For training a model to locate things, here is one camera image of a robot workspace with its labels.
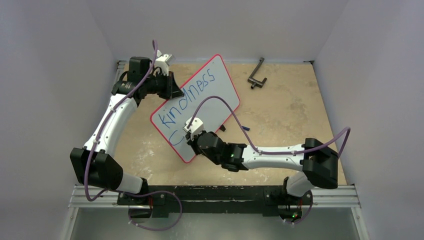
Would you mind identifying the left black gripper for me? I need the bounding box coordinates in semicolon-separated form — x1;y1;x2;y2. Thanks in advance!
143;70;184;100

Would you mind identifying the red framed whiteboard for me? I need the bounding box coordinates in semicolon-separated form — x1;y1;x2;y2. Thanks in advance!
150;54;241;163

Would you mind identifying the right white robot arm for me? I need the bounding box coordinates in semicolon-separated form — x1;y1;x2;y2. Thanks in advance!
186;130;339;204

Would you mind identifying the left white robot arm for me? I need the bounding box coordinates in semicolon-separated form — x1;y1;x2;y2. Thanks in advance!
70;53;184;205

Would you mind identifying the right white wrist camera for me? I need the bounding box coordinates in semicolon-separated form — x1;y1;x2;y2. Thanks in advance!
183;117;205;135

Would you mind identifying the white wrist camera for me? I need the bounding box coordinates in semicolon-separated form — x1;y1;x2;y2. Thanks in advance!
154;50;175;76
183;117;205;135

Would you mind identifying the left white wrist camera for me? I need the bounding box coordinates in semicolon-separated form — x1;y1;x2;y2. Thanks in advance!
154;50;175;76

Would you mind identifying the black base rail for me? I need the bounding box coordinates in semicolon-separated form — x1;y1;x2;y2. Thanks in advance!
117;185;313;219

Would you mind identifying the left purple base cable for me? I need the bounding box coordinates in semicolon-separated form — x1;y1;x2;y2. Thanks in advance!
127;188;183;232

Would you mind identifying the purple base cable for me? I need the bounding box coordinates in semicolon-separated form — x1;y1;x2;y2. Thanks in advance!
282;188;314;226
127;188;183;232

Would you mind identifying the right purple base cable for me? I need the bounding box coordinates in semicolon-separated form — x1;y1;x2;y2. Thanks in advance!
282;188;314;226

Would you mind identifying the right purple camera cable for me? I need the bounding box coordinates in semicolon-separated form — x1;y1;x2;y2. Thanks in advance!
187;96;351;159

